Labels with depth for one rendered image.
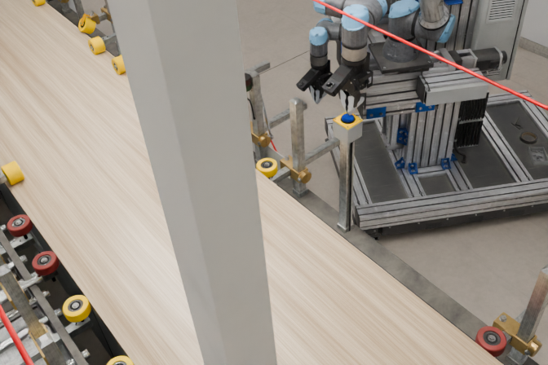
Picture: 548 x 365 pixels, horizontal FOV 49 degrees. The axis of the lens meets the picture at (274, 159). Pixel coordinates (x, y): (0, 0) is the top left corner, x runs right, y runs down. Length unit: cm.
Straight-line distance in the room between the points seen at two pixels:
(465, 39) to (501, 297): 122
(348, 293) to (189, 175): 154
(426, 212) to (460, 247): 28
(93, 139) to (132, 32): 225
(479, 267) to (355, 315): 144
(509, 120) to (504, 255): 88
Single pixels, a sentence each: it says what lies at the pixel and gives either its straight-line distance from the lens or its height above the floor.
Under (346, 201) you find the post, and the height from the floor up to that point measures 86.
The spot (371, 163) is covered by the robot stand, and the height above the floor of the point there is 21.
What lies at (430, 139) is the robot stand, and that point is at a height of 40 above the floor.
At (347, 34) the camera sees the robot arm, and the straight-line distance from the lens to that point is 176.
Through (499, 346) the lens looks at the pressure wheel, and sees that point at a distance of 182.
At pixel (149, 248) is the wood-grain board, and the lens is 205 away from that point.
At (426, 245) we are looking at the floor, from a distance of 321.
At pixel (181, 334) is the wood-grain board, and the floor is 90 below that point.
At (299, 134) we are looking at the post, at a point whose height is 102.
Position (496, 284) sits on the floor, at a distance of 312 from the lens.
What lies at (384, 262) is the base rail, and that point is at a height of 70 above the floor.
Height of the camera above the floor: 241
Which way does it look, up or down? 41 degrees down
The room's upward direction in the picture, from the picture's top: 5 degrees counter-clockwise
